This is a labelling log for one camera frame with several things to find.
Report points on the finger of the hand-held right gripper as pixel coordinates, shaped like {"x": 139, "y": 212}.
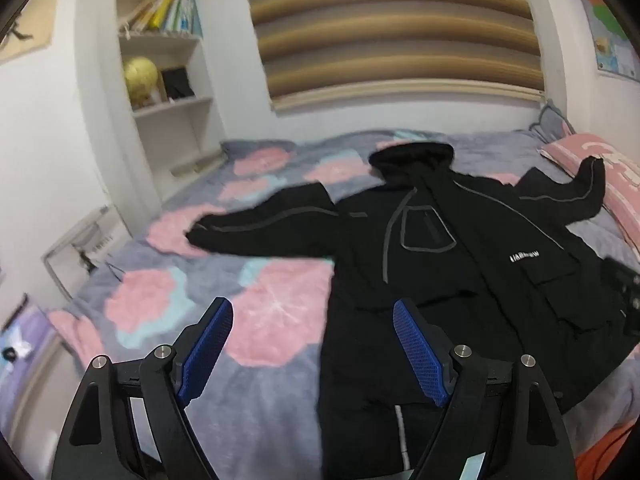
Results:
{"x": 625, "y": 280}

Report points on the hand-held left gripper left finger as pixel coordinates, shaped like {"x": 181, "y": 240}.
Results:
{"x": 207, "y": 345}

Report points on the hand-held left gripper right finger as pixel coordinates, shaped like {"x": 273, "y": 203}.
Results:
{"x": 417, "y": 350}

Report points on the black hooded jacket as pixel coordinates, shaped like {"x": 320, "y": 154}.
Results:
{"x": 450, "y": 285}

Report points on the grey floral blanket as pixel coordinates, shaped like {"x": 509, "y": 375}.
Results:
{"x": 270, "y": 320}

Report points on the pink pillow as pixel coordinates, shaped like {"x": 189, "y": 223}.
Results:
{"x": 620, "y": 185}

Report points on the white chair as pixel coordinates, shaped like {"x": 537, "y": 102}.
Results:
{"x": 85, "y": 250}

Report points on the grey cushion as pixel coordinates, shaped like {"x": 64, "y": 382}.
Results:
{"x": 550, "y": 125}

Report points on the orange cloth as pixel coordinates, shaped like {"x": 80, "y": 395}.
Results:
{"x": 612, "y": 455}

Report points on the purple desk mat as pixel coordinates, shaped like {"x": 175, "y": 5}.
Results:
{"x": 22, "y": 330}

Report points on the white bookshelf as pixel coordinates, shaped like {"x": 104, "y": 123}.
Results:
{"x": 175, "y": 125}

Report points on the black box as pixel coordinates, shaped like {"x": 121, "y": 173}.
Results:
{"x": 176, "y": 82}

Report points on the golden globe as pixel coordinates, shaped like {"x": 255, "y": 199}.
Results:
{"x": 141, "y": 79}

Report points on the striped window blind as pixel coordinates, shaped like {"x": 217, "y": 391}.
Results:
{"x": 390, "y": 25}

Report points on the row of colourful books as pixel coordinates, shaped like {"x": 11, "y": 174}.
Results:
{"x": 165, "y": 12}

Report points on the wall map poster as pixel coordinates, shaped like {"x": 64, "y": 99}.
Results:
{"x": 612, "y": 35}

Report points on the wooden wall board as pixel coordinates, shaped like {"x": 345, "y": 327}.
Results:
{"x": 30, "y": 25}

